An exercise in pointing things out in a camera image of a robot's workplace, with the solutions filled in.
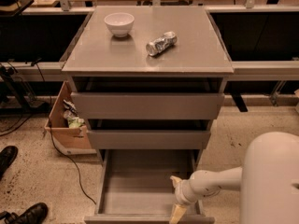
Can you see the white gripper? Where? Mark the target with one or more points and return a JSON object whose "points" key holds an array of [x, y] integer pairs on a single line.
{"points": [[181, 192]]}

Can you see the grey bottom drawer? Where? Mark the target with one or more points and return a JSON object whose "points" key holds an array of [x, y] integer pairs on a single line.
{"points": [[135, 186]]}

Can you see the grey drawer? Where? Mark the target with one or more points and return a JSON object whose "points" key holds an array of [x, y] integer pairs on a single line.
{"points": [[148, 133], [140, 105], [135, 186]]}

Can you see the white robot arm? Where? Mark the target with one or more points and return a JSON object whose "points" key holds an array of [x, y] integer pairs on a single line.
{"points": [[268, 182]]}

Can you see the grey middle drawer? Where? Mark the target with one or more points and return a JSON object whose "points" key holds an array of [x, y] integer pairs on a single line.
{"points": [[148, 133]]}

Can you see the grey drawer cabinet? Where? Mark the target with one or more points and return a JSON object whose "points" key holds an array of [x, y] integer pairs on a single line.
{"points": [[160, 87]]}

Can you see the grey top drawer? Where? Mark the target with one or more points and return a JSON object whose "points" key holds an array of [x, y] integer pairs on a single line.
{"points": [[140, 105]]}

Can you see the cardboard box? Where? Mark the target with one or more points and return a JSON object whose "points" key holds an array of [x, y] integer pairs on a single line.
{"points": [[69, 139]]}

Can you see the crumpled trash in box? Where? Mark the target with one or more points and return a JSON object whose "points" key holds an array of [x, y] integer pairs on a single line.
{"points": [[71, 115]]}

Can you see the lower black shoe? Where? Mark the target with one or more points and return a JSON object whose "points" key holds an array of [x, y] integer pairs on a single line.
{"points": [[36, 214]]}

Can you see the black shoe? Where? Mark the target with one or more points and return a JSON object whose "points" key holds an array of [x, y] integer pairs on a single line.
{"points": [[7, 157], [36, 214]]}

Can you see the crushed silver can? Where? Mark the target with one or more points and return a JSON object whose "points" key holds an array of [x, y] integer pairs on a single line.
{"points": [[160, 44]]}

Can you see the upper black shoe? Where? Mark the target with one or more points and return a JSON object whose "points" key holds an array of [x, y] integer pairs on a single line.
{"points": [[7, 157]]}

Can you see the white ceramic bowl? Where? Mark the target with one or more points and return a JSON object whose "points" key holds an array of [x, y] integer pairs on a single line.
{"points": [[119, 24]]}

